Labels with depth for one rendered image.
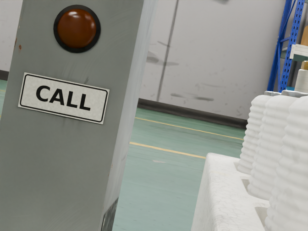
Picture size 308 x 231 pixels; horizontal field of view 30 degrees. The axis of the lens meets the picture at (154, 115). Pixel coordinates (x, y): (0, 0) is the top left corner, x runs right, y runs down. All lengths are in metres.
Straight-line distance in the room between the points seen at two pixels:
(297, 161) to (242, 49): 5.20
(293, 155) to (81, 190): 0.12
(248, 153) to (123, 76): 0.23
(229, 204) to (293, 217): 0.06
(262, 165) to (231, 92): 5.06
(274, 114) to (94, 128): 0.14
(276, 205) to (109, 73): 0.12
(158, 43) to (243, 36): 0.80
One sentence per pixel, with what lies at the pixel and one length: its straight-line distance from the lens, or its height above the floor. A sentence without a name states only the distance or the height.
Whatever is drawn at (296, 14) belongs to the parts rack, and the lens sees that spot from 4.84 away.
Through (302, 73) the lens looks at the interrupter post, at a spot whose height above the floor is 0.28.
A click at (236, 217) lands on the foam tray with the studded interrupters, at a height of 0.18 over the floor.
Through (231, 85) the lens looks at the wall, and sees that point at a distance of 5.47.
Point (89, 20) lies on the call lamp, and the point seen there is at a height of 0.27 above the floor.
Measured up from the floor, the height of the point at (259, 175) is 0.19.
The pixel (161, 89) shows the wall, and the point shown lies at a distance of 5.44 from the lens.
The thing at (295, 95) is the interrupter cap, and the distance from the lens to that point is 0.42.
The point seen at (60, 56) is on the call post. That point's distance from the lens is 0.33.
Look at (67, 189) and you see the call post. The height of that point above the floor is 0.17.
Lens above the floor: 0.24
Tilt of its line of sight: 3 degrees down
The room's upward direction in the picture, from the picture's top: 11 degrees clockwise
